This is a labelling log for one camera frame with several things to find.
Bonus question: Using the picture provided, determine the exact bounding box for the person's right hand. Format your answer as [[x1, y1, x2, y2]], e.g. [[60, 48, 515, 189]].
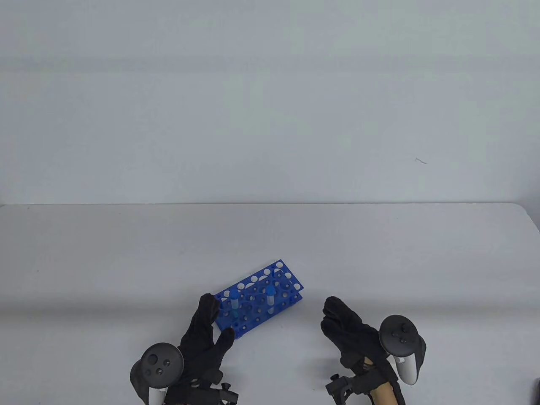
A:
[[321, 296, 399, 382]]

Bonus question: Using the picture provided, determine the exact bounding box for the black and white left controller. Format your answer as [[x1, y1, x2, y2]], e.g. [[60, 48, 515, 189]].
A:
[[130, 343, 185, 405]]

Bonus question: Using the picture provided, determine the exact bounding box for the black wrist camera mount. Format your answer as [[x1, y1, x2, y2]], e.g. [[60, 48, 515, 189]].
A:
[[326, 373, 359, 405], [167, 382, 239, 405]]

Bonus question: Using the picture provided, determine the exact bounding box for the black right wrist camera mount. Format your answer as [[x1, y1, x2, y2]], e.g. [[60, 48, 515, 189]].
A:
[[326, 373, 359, 405]]

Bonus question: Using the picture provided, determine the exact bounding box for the blue plastic test tube rack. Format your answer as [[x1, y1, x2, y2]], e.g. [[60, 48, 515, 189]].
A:
[[213, 259, 304, 340]]

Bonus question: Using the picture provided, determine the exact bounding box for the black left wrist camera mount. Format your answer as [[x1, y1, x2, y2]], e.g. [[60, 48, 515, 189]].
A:
[[167, 382, 239, 405]]

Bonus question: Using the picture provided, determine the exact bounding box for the person's left hand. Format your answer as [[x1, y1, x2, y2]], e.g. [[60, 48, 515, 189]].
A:
[[177, 293, 235, 386]]

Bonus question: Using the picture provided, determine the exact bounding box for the person's right forearm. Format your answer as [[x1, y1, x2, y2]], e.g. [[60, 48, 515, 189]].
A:
[[369, 382, 399, 405]]

